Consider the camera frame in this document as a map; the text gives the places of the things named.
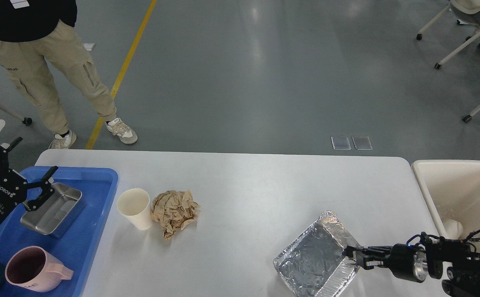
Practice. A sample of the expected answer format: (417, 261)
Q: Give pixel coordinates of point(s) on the blue plastic tray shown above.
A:
(77, 246)

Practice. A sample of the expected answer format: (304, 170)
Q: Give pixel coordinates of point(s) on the cream plastic bin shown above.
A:
(451, 189)

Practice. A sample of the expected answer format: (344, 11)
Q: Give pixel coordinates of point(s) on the pink ceramic mug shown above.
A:
(35, 269)

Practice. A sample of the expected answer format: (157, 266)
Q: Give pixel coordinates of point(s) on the aluminium foil tray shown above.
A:
(315, 264)

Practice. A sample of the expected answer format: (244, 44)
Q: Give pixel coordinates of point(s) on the clear floor plate left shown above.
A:
(341, 143)

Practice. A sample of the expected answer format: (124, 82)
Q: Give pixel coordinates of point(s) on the clear floor plate right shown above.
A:
(362, 143)

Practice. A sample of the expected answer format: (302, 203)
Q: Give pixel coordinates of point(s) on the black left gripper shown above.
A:
(13, 186)

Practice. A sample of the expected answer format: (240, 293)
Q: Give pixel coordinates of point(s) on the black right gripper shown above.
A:
(404, 261)

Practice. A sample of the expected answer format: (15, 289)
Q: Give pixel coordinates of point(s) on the white roll in bin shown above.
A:
(453, 228)

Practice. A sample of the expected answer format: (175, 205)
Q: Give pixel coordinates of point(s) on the person in khaki trousers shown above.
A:
(35, 33)

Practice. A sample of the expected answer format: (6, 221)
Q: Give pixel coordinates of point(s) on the stainless steel square tray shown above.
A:
(57, 214)

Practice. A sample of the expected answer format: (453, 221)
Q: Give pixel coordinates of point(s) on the cream paper cup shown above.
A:
(134, 204)

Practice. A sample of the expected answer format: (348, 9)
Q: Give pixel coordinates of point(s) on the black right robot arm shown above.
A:
(463, 274)

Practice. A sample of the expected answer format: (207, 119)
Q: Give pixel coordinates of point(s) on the white office chair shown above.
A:
(467, 11)

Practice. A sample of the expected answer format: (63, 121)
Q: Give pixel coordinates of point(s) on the clear floor plate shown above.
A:
(362, 143)
(341, 143)

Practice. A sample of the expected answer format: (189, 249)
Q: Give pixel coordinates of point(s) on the brown paper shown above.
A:
(174, 211)

